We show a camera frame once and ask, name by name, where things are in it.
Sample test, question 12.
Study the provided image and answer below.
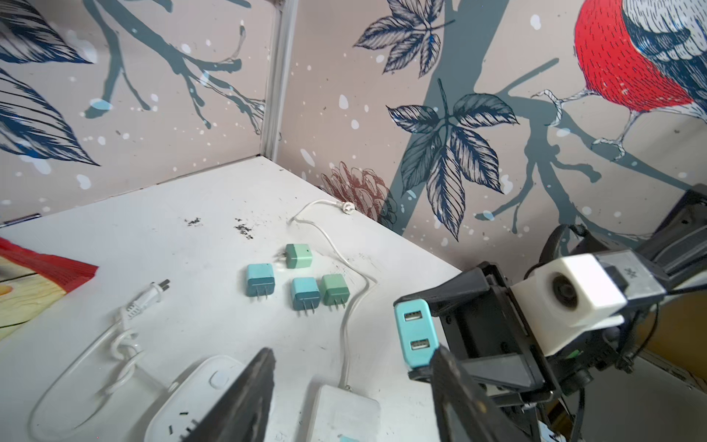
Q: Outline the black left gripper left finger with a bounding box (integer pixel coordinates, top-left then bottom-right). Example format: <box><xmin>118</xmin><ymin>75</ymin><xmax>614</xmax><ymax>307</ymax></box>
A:
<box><xmin>185</xmin><ymin>347</ymin><xmax>276</xmax><ymax>442</ymax></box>

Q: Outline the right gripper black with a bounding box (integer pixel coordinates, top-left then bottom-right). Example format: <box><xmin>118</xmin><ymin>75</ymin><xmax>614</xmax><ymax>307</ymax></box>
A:
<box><xmin>393</xmin><ymin>262</ymin><xmax>558</xmax><ymax>406</ymax></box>

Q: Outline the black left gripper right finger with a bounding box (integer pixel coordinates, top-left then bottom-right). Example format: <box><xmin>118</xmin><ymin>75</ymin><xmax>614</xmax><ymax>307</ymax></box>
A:
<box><xmin>430</xmin><ymin>346</ymin><xmax>528</xmax><ymax>442</ymax></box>

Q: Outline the teal charger plug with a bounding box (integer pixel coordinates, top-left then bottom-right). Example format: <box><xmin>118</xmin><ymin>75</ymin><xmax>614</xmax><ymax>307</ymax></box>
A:
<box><xmin>394</xmin><ymin>299</ymin><xmax>439</xmax><ymax>369</ymax></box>
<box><xmin>246</xmin><ymin>263</ymin><xmax>275</xmax><ymax>298</ymax></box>
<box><xmin>290</xmin><ymin>277</ymin><xmax>320</xmax><ymax>314</ymax></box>

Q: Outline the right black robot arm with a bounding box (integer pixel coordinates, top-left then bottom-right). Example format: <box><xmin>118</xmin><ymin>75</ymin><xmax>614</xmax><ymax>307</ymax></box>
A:
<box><xmin>394</xmin><ymin>184</ymin><xmax>706</xmax><ymax>441</ymax></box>

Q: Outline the green charger plug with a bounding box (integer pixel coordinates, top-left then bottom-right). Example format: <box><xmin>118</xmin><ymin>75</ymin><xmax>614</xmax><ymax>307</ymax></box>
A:
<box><xmin>320</xmin><ymin>274</ymin><xmax>351</xmax><ymax>308</ymax></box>

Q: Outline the white square power socket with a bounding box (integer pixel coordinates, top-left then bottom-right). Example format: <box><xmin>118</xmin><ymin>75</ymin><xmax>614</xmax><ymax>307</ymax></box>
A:
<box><xmin>144</xmin><ymin>355</ymin><xmax>245</xmax><ymax>442</ymax></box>

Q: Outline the long white power strip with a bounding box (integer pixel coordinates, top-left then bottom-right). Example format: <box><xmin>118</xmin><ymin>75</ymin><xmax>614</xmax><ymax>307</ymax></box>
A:
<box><xmin>306</xmin><ymin>385</ymin><xmax>381</xmax><ymax>442</ymax></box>

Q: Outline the light green charger right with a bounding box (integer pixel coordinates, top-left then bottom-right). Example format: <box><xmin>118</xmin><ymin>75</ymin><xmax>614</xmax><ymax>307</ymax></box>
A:
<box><xmin>279</xmin><ymin>243</ymin><xmax>313</xmax><ymax>269</ymax></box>

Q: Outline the red chips bag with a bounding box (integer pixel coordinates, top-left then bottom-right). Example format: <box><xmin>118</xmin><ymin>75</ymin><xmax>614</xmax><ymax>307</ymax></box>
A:
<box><xmin>1</xmin><ymin>239</ymin><xmax>99</xmax><ymax>339</ymax></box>

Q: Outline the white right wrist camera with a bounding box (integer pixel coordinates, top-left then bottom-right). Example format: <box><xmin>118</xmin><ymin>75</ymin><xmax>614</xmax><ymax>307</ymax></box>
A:
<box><xmin>511</xmin><ymin>250</ymin><xmax>668</xmax><ymax>357</ymax></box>

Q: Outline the white power strip cable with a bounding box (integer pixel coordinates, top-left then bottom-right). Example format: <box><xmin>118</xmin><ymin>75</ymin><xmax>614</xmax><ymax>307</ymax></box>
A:
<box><xmin>288</xmin><ymin>198</ymin><xmax>379</xmax><ymax>390</ymax></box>

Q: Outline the white socket cable with plug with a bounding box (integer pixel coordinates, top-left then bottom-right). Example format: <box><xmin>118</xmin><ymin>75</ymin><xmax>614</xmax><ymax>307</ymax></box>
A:
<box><xmin>27</xmin><ymin>278</ymin><xmax>172</xmax><ymax>442</ymax></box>

